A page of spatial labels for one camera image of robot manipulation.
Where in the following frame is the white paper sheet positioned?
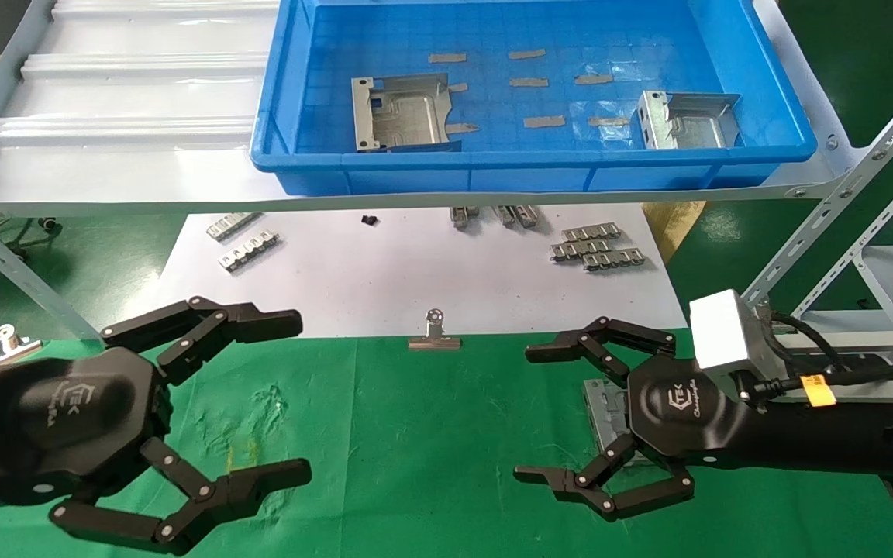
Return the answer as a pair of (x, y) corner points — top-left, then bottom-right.
(156, 203), (688, 339)

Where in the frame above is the yellow cable tag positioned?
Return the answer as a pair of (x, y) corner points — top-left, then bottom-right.
(801, 374), (836, 407)

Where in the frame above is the grey slotted metal rack frame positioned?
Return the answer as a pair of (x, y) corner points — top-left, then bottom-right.
(0, 0), (893, 342)

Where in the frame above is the green cloth mat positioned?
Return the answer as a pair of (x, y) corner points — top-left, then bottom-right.
(0, 327), (893, 558)

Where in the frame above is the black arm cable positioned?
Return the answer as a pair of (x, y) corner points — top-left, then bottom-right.
(737, 310), (893, 400)

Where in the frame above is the blue plastic bin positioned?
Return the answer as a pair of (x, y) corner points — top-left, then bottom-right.
(249, 0), (818, 196)

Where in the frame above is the white corrugated shelf board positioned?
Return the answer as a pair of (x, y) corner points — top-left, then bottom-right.
(0, 0), (866, 208)

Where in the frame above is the bent sheet metal bracket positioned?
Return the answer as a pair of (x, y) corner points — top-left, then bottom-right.
(635, 90), (742, 150)
(582, 377), (676, 470)
(350, 73), (463, 153)

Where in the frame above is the silver binder clip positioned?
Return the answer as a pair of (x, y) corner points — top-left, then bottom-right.
(408, 308), (462, 351)
(0, 324), (43, 367)

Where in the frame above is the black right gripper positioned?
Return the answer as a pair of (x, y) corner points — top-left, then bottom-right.
(514, 316), (893, 522)

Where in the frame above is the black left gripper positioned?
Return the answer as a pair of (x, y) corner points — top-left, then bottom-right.
(0, 296), (313, 556)

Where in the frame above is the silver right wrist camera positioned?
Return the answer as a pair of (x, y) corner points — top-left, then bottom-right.
(688, 289), (777, 384)

